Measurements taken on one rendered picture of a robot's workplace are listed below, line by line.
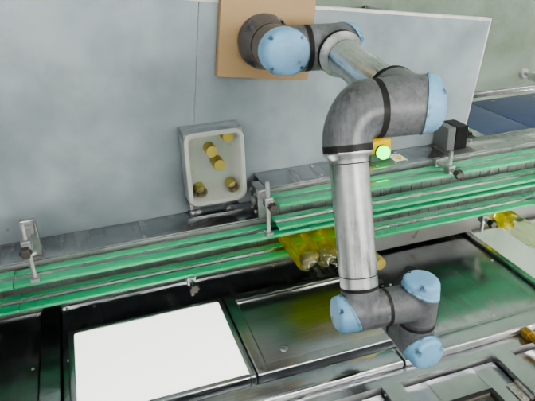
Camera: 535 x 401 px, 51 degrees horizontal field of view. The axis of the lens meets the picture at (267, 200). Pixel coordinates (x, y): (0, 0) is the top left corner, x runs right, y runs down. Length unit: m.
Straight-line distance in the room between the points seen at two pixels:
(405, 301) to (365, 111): 0.38
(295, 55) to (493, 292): 0.93
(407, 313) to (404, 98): 0.41
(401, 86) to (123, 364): 0.94
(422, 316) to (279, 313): 0.55
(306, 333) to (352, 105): 0.70
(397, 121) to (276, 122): 0.72
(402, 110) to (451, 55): 0.92
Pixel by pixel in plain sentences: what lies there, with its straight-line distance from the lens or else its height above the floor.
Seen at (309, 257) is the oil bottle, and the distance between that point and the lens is 1.55.
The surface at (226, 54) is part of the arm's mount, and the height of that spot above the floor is 0.78.
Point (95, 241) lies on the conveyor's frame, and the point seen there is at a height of 0.84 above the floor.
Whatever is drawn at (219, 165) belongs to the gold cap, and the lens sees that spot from 1.64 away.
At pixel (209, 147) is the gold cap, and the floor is 0.81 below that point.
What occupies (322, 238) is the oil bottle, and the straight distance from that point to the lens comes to 1.63.
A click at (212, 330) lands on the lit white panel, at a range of 1.54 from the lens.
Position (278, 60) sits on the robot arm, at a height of 1.01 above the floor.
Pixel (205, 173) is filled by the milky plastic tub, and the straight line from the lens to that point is 1.69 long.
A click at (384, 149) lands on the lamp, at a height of 0.85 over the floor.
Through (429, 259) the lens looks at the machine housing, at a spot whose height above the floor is 0.97.
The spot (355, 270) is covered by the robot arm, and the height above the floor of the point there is 1.51.
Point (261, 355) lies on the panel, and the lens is 1.45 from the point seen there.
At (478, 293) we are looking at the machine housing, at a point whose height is 1.19.
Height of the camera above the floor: 2.30
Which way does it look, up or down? 59 degrees down
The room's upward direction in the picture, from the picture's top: 142 degrees clockwise
